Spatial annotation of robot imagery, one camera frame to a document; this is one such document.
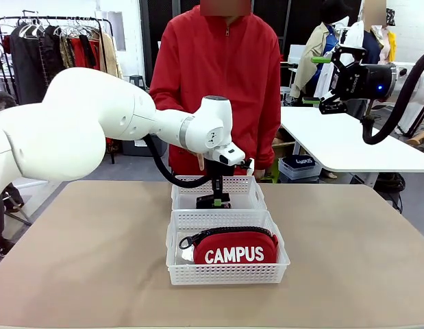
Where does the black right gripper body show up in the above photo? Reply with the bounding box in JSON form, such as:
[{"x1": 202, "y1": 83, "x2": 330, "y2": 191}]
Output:
[{"x1": 333, "y1": 63, "x2": 396, "y2": 102}]

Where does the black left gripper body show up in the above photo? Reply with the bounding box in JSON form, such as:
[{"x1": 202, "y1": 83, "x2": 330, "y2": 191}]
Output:
[{"x1": 205, "y1": 158, "x2": 236, "y2": 180}]

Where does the black stapler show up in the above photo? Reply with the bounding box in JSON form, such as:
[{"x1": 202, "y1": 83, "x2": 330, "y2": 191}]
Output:
[{"x1": 196, "y1": 194, "x2": 232, "y2": 210}]

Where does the red CAMPUS pencil case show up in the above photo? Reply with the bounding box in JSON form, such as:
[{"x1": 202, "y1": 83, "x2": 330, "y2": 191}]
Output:
[{"x1": 179, "y1": 226, "x2": 279, "y2": 265}]

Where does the person's left forearm red sleeve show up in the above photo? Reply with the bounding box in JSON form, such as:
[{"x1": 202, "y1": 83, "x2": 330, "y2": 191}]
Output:
[{"x1": 254, "y1": 109, "x2": 283, "y2": 171}]

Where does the mannequin in beige coat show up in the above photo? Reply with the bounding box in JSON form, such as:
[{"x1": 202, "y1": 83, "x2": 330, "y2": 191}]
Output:
[{"x1": 289, "y1": 0, "x2": 353, "y2": 100}]

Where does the white perforated plastic basket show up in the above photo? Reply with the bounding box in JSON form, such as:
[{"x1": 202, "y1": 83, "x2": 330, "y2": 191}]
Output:
[
  {"x1": 171, "y1": 175, "x2": 269, "y2": 212},
  {"x1": 165, "y1": 209, "x2": 291, "y2": 286}
]

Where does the background person with blurred face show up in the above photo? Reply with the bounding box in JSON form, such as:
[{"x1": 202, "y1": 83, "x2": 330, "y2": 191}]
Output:
[{"x1": 345, "y1": 0, "x2": 397, "y2": 66}]

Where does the white workshop table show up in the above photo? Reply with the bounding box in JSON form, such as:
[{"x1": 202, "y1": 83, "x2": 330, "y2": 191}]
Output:
[{"x1": 279, "y1": 106, "x2": 424, "y2": 174}]

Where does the green crate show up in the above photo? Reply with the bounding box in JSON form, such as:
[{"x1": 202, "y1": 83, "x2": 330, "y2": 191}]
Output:
[{"x1": 266, "y1": 159, "x2": 281, "y2": 182}]

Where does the navy CAMPUS pouch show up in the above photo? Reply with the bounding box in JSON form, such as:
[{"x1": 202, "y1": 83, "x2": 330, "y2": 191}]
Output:
[{"x1": 287, "y1": 156, "x2": 317, "y2": 171}]

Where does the torn white sticker remnant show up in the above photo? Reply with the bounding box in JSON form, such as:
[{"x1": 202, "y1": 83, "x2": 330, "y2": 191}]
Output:
[{"x1": 179, "y1": 247, "x2": 195, "y2": 265}]

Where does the clear plastic storage box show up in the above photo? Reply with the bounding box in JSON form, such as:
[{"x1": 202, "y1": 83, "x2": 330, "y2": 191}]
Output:
[{"x1": 278, "y1": 156, "x2": 323, "y2": 181}]

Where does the grey storage bin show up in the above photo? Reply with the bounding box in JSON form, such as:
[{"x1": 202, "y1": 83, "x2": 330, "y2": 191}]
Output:
[{"x1": 121, "y1": 138, "x2": 166, "y2": 158}]

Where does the person torso in red jacket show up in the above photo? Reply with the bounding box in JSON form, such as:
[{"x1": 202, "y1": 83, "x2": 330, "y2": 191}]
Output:
[{"x1": 149, "y1": 5, "x2": 283, "y2": 176}]

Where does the black bag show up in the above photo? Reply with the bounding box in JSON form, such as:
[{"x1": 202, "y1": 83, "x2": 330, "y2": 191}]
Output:
[{"x1": 374, "y1": 173, "x2": 406, "y2": 203}]

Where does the black clothes rack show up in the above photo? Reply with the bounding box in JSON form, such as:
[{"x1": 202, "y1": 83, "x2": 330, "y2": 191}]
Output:
[{"x1": 0, "y1": 15, "x2": 116, "y2": 164}]

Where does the beige hanging garment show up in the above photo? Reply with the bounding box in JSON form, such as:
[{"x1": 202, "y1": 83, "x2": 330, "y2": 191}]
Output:
[{"x1": 97, "y1": 32, "x2": 123, "y2": 80}]

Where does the red hanging dress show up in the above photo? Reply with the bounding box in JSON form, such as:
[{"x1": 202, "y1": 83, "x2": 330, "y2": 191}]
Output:
[{"x1": 69, "y1": 36, "x2": 101, "y2": 69}]

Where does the black hanging garment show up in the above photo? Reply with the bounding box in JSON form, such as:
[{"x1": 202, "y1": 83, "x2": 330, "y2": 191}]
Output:
[{"x1": 8, "y1": 25, "x2": 48, "y2": 106}]

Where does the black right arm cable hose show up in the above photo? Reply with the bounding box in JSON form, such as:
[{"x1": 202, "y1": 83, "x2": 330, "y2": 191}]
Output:
[{"x1": 361, "y1": 47, "x2": 424, "y2": 145}]

